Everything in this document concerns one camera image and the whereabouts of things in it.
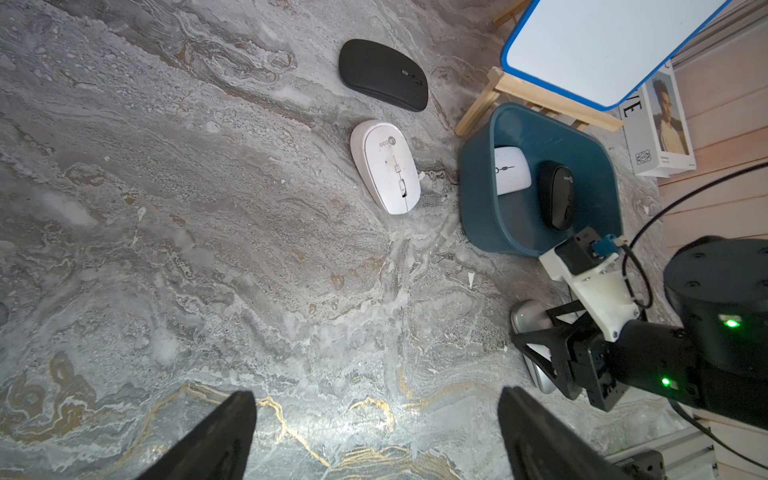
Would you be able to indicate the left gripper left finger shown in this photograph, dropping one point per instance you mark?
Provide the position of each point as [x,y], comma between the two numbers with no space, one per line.
[217,448]

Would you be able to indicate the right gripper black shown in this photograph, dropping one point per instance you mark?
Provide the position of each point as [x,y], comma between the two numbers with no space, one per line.
[565,351]

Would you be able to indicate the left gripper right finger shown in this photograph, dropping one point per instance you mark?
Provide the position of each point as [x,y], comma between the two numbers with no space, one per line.
[540,446]

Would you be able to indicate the black rounded mouse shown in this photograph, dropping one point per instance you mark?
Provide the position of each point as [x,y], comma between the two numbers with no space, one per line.
[556,194]

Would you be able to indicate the slim white mouse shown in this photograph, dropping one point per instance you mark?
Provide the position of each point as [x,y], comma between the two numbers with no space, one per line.
[512,172]

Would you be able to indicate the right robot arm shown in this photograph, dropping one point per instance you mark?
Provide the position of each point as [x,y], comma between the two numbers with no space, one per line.
[716,360]

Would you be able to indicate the teal storage box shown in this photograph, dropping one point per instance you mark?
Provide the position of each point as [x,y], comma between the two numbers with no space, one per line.
[512,223]

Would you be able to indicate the white mouse with logo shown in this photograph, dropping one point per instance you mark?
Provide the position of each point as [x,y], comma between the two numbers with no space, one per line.
[386,165]

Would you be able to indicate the flat black mouse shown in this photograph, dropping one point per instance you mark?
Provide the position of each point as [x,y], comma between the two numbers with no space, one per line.
[383,73]

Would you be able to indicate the Loewe book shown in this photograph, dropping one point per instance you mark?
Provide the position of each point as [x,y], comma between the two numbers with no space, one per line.
[655,127]

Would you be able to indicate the blue framed whiteboard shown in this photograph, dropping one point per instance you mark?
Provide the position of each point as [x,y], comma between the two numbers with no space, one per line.
[598,52]

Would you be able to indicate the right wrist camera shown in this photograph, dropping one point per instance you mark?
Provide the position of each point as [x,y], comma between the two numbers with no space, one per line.
[585,262]

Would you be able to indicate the aluminium front rail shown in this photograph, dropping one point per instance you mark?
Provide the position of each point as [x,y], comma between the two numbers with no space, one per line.
[686,454]

